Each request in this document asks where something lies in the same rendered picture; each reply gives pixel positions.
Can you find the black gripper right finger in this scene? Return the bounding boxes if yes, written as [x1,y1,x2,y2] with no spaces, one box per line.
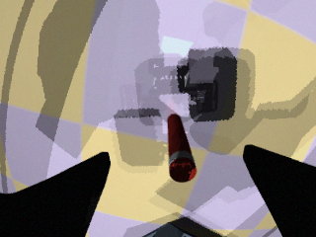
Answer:
[242,145,316,237]

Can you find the dark red peg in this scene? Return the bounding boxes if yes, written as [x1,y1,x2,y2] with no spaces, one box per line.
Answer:
[167,115,197,182]

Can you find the dark grey panel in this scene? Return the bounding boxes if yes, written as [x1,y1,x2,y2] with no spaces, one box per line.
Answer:
[143,222,197,237]

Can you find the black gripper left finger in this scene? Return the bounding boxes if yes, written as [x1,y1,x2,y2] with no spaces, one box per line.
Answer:
[0,151,111,237]

